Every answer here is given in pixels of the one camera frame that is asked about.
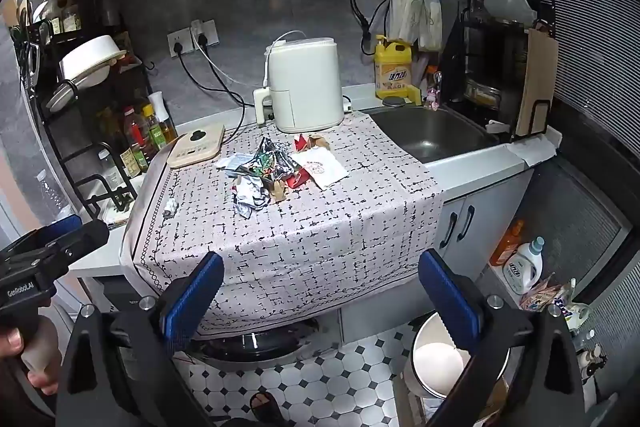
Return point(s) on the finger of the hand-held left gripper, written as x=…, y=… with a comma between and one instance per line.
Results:
x=87, y=234
x=65, y=224

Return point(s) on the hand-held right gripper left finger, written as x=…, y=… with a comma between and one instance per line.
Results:
x=195, y=297

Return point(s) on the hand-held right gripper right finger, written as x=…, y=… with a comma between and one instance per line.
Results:
x=450, y=302

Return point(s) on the round white trash bin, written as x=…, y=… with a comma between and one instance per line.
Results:
x=440, y=357

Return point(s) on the brown paper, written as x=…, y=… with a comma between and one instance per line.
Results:
x=318, y=142

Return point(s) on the person's left hand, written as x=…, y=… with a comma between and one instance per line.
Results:
x=10, y=339

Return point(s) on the washing machine door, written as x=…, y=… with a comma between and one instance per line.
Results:
x=250, y=347

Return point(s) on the orange detergent bottle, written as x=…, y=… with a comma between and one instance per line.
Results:
x=505, y=249

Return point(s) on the white detergent bottle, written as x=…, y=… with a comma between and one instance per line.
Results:
x=522, y=269

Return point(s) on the crumpled white tissue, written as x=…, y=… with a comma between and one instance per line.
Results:
x=170, y=208

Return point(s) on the colourful snack packet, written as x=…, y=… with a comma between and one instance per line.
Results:
x=542, y=297

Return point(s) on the white cabinet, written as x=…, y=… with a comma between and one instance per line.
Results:
x=480, y=207

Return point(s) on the crumpled printed white wrapper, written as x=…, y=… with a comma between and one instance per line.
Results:
x=250, y=197

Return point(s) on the yellow-capped green-label bottle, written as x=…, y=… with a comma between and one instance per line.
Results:
x=154, y=129

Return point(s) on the black-patterned white tablecloth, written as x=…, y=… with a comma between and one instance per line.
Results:
x=310, y=247

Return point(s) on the printed plastic bag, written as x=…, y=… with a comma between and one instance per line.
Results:
x=575, y=314

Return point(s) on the person's foot in sandal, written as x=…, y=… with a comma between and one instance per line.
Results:
x=265, y=407

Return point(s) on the small brown paper scrap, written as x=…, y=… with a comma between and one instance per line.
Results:
x=278, y=192

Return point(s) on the beige induction cooker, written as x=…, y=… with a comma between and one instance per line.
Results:
x=195, y=149

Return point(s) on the blue and white packet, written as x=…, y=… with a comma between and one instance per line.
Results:
x=230, y=163

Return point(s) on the silver foil bag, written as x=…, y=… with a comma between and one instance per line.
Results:
x=265, y=159

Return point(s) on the black kitchen shelf rack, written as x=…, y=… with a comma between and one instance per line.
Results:
x=125, y=82

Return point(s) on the red flat packet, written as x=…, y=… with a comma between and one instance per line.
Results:
x=297, y=179

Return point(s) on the white bowl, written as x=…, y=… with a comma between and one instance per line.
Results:
x=90, y=57

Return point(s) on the steel sink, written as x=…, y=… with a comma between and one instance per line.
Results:
x=430, y=132

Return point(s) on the white printed paper bag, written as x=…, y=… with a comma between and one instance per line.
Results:
x=320, y=169

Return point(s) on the small pink bottle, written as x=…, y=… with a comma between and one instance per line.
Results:
x=432, y=101

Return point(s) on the round metal sink strainer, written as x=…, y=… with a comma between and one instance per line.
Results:
x=395, y=102

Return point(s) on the yellow sponge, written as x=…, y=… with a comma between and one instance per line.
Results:
x=415, y=95

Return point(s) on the small white plug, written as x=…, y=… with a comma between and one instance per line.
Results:
x=347, y=105

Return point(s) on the yellow dish soap bottle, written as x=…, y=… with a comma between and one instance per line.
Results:
x=392, y=77

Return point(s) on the wooden cutting board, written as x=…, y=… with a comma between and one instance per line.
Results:
x=537, y=82

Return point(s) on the white air fryer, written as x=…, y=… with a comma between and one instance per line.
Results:
x=305, y=87

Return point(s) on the black dish rack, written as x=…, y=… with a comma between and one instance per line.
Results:
x=480, y=57

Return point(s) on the hanging white plastic bag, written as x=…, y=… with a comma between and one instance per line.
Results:
x=431, y=22
x=404, y=12

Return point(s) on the white plastic container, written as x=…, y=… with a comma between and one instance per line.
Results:
x=507, y=2

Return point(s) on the white wall socket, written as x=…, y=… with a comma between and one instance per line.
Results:
x=179, y=43
x=205, y=32

